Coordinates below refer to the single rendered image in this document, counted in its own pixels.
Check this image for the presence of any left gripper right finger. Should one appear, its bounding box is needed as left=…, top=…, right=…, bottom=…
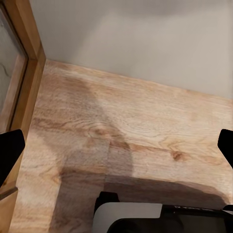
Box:
left=217, top=129, right=233, bottom=168

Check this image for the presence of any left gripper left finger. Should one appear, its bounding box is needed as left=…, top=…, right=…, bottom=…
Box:
left=0, top=129, right=26, bottom=188

